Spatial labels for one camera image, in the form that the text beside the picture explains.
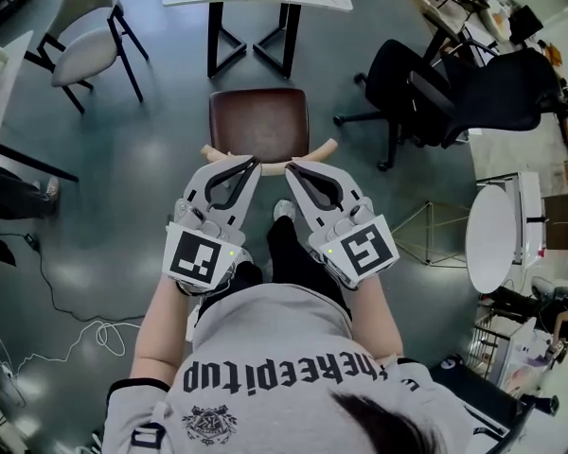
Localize gold wire frame stand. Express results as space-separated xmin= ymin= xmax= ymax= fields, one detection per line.
xmin=390 ymin=200 xmax=470 ymax=267

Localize person's right grey shoe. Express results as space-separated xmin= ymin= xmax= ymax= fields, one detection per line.
xmin=273 ymin=199 xmax=298 ymax=221

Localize person's right forearm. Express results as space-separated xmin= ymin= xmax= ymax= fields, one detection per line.
xmin=349 ymin=271 xmax=406 ymax=363

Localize black floor cable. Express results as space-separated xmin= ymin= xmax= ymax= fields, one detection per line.
xmin=0 ymin=218 xmax=146 ymax=323

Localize grey upholstered chair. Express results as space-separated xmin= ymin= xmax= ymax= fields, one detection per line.
xmin=24 ymin=0 xmax=151 ymax=115

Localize person's black trousers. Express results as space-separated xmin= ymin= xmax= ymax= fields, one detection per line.
xmin=201 ymin=215 xmax=354 ymax=321

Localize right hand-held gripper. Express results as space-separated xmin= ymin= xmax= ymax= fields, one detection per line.
xmin=283 ymin=160 xmax=400 ymax=289

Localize person's left forearm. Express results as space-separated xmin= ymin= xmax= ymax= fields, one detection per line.
xmin=132 ymin=276 xmax=204 ymax=387

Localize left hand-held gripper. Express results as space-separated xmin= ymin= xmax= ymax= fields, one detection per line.
xmin=163 ymin=154 xmax=263 ymax=297

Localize cluttered wooden desk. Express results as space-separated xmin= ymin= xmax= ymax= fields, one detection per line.
xmin=397 ymin=0 xmax=503 ymax=61

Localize person's grey printed shirt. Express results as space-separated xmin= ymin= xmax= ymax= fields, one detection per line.
xmin=106 ymin=284 xmax=474 ymax=454

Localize white floor cable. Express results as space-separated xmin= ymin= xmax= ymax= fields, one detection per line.
xmin=0 ymin=309 xmax=143 ymax=382

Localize round white table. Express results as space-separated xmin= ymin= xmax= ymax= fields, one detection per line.
xmin=464 ymin=184 xmax=520 ymax=295

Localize brown cabinet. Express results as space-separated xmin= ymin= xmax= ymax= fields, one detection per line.
xmin=543 ymin=191 xmax=568 ymax=254

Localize black office chair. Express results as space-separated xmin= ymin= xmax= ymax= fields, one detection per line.
xmin=333 ymin=39 xmax=568 ymax=173

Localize brown leather seat chair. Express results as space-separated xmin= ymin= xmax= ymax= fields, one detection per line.
xmin=200 ymin=87 xmax=340 ymax=179

